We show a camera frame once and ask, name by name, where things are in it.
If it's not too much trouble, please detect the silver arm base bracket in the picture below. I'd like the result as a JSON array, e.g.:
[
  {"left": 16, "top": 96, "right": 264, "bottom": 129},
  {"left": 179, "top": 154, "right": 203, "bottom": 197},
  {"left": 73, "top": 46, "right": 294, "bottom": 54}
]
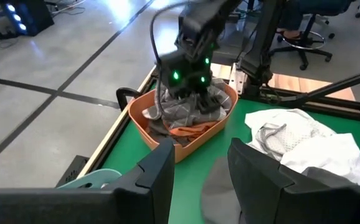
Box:
[{"left": 229, "top": 63, "right": 247, "bottom": 95}]

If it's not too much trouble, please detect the wooden table side board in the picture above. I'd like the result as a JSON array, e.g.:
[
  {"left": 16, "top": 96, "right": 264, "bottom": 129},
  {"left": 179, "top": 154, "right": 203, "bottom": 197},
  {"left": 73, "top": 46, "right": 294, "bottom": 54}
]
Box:
[{"left": 210, "top": 63, "right": 356, "bottom": 102}]

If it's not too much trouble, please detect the white smooth towel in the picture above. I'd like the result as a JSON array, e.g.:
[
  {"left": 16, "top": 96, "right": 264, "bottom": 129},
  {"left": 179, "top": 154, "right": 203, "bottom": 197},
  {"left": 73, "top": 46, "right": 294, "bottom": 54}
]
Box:
[{"left": 244, "top": 108, "right": 360, "bottom": 186}]

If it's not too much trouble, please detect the grey towel with white stripes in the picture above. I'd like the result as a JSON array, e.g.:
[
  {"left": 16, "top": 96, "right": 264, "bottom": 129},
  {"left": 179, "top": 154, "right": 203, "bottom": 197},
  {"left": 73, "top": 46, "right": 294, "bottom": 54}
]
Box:
[{"left": 141, "top": 77, "right": 232, "bottom": 130}]

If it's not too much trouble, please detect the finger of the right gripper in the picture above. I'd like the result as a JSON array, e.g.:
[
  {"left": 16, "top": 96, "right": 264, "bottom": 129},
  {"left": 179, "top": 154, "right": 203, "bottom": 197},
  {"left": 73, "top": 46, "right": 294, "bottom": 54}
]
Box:
[
  {"left": 167, "top": 88, "right": 192, "bottom": 101},
  {"left": 197, "top": 90, "right": 223, "bottom": 114}
]

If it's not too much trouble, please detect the person's leg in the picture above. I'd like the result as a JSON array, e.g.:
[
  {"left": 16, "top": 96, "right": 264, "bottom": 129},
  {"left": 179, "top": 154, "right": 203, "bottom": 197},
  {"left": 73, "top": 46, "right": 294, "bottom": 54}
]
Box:
[{"left": 276, "top": 0, "right": 311, "bottom": 40}]

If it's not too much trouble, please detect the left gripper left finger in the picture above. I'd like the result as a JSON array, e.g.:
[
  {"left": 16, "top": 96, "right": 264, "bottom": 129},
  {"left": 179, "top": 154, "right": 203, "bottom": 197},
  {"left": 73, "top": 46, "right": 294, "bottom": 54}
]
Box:
[{"left": 0, "top": 138, "right": 176, "bottom": 224}]

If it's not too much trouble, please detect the black diagonal frame strut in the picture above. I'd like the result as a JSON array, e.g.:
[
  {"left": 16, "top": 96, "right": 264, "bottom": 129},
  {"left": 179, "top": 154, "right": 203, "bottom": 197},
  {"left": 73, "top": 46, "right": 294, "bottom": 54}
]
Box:
[{"left": 279, "top": 67, "right": 360, "bottom": 108}]

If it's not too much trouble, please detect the orange towel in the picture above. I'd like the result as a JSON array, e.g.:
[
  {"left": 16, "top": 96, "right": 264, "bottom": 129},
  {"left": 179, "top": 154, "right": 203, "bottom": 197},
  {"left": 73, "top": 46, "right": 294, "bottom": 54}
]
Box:
[{"left": 167, "top": 121, "right": 219, "bottom": 139}]

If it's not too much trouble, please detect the white waffle towel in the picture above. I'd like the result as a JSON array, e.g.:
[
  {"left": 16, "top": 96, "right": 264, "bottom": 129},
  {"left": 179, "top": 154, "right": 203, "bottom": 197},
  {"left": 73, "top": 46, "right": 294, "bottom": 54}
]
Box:
[{"left": 254, "top": 123, "right": 336, "bottom": 161}]

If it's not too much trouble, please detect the orange plastic basket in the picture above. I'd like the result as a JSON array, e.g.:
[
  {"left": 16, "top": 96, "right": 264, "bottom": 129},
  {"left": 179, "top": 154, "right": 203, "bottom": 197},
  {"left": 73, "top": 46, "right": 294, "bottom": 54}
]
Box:
[{"left": 128, "top": 79, "right": 239, "bottom": 164}]

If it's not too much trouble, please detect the black table clamp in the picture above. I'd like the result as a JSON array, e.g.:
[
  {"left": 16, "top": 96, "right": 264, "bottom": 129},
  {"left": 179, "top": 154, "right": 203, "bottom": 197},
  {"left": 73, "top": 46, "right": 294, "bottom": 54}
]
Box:
[{"left": 115, "top": 87, "right": 143, "bottom": 112}]

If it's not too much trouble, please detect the computer tower with blue lights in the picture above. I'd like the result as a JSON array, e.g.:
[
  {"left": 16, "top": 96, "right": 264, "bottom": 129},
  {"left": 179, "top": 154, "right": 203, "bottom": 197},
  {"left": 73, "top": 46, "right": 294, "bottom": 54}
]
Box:
[{"left": 0, "top": 0, "right": 55, "bottom": 37}]

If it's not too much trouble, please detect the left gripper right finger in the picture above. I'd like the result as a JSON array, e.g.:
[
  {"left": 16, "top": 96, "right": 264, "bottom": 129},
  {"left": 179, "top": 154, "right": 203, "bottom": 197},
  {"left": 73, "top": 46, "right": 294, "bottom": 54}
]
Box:
[{"left": 228, "top": 138, "right": 360, "bottom": 224}]

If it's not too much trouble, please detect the black slotted floor box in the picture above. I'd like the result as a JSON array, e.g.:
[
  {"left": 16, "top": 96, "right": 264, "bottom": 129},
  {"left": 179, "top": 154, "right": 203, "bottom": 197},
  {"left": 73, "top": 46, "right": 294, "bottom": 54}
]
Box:
[{"left": 55, "top": 154, "right": 90, "bottom": 188}]

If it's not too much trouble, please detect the teal plastic basket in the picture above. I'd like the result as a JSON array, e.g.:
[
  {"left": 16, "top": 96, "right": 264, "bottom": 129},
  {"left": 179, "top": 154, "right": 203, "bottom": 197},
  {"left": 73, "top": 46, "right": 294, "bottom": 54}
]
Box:
[{"left": 56, "top": 168, "right": 123, "bottom": 190}]

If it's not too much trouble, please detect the black office chair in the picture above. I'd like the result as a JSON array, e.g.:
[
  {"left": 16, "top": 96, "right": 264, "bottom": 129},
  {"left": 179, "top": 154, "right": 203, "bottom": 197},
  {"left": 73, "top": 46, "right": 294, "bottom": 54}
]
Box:
[{"left": 268, "top": 0, "right": 357, "bottom": 71}]

